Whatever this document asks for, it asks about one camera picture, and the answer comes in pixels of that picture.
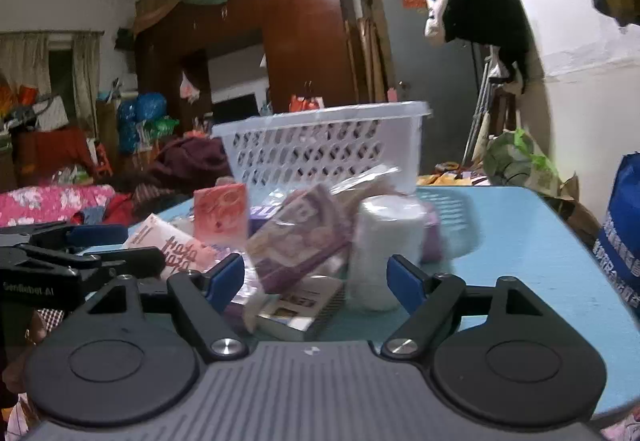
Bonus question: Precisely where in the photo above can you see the red white hanging plastic bag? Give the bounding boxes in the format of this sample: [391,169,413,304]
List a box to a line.
[288,95,324,112]

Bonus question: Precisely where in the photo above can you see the green white plastic bag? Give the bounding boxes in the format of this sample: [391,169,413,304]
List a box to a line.
[483,128,561,197]

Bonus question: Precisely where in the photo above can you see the red patterned packet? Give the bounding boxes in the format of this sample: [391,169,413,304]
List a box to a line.
[193,183,250,248]

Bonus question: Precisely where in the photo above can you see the window curtains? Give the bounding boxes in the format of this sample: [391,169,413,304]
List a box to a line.
[1,31,102,138]

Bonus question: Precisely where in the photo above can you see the black hanging garment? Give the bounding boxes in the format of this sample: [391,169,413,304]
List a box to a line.
[442,0,529,90]

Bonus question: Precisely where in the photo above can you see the blue plastic bags pile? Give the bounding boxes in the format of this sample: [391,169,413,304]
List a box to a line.
[116,92,179,155]

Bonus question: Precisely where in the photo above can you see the white red lettered packet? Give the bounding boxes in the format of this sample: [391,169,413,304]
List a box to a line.
[124,214,218,281]

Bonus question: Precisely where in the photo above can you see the grey metal door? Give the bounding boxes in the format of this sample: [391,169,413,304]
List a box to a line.
[381,0,482,174]

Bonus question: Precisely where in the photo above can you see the white perforated plastic basket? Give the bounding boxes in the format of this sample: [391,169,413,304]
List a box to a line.
[210,102,432,205]

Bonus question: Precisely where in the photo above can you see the dark red wooden wardrobe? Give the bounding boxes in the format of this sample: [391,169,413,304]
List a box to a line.
[134,0,359,130]

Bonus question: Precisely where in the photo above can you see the white tissue roll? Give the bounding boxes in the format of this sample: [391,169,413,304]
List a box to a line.
[347,195,427,312]

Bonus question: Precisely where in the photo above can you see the yellow orange blanket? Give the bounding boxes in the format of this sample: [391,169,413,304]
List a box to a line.
[416,171,490,186]

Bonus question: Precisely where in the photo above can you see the pink floral bedding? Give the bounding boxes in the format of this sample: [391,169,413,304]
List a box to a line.
[1,185,116,227]

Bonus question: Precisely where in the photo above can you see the blue shopping bag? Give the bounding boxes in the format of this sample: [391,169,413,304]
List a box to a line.
[593,153,640,317]

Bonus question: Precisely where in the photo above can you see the purple wrapped tissue pack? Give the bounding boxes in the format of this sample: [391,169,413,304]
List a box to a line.
[246,184,352,294]

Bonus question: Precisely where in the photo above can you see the maroon clothes pile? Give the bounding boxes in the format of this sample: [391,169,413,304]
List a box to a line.
[143,136,232,194]

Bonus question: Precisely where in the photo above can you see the black white box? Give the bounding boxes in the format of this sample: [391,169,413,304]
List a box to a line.
[256,275,345,341]

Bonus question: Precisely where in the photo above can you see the aluminium crutches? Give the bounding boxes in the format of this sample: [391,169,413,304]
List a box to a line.
[461,57,492,167]

